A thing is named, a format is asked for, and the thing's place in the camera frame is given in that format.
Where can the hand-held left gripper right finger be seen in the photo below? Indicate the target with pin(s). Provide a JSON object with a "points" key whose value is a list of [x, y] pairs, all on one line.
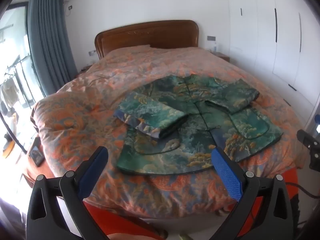
{"points": [[226, 175]]}

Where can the white wardrobe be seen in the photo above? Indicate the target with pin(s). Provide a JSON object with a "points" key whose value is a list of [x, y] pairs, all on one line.
{"points": [[262, 30]]}

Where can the clothes drying rack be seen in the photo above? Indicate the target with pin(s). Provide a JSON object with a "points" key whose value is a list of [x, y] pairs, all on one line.
{"points": [[15, 80]]}

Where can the wooden nightstand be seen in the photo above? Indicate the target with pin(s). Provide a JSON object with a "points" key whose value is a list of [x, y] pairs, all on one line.
{"points": [[83, 70], [222, 55]]}

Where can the wooden headboard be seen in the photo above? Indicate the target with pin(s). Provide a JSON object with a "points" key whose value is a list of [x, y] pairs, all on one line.
{"points": [[150, 35]]}

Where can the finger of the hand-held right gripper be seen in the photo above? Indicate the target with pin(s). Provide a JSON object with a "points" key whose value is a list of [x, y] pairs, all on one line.
{"points": [[304, 138]]}

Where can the grey-blue curtain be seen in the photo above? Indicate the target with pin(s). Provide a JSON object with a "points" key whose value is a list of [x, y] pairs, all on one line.
{"points": [[50, 42]]}

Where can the green printed jacket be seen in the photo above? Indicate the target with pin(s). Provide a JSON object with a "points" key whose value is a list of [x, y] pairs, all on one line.
{"points": [[190, 130]]}

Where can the orange bed sheet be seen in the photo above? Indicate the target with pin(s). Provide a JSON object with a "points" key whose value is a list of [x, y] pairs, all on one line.
{"points": [[112, 220]]}

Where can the bed with orange floral quilt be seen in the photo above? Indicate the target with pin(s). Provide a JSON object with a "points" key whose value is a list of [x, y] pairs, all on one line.
{"points": [[100, 100]]}

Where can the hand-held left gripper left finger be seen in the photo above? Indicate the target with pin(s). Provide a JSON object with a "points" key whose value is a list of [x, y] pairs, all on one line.
{"points": [[91, 172]]}

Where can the black picture frame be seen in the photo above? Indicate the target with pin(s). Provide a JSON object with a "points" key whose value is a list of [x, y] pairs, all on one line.
{"points": [[37, 155]]}

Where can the grey wall switch panel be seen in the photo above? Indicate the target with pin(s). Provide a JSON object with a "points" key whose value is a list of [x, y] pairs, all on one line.
{"points": [[211, 38]]}

